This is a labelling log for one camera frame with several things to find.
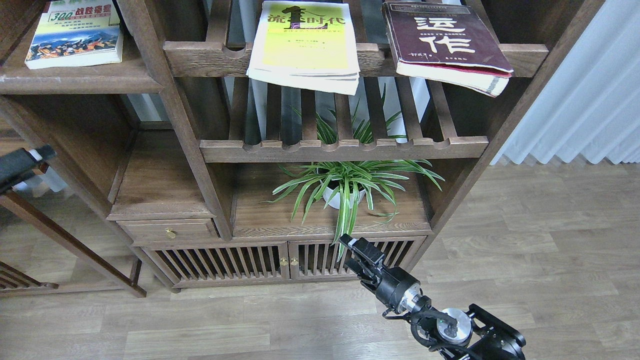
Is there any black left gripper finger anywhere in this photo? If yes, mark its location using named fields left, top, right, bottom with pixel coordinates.
left=0, top=145, right=57, bottom=193

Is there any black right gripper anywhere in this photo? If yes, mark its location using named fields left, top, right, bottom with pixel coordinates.
left=339, top=234, right=420, bottom=314

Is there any colourful mountain cover book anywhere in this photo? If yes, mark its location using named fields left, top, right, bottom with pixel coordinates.
left=24, top=0, right=124, bottom=69

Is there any dark maroon cover book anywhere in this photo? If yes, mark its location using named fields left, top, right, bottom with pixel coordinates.
left=381, top=1, right=514, bottom=97

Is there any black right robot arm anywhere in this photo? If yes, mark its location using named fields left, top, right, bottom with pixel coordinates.
left=339, top=234, right=526, bottom=360

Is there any white plant pot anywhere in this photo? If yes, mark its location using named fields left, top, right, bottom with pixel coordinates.
left=322, top=186, right=366, bottom=210

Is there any green spider plant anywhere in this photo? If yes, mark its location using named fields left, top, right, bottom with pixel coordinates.
left=264, top=84, right=446, bottom=261

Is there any dark wooden bookshelf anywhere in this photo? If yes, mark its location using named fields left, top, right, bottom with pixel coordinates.
left=1, top=0, right=604, bottom=292

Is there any brass drawer knob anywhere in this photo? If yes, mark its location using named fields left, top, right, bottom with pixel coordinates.
left=165, top=228, right=177, bottom=239

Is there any yellow green cover book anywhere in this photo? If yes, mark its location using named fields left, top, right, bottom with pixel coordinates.
left=246, top=0, right=361, bottom=96

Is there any white pleated curtain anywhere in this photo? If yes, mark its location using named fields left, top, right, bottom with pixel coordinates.
left=491, top=0, right=640, bottom=165

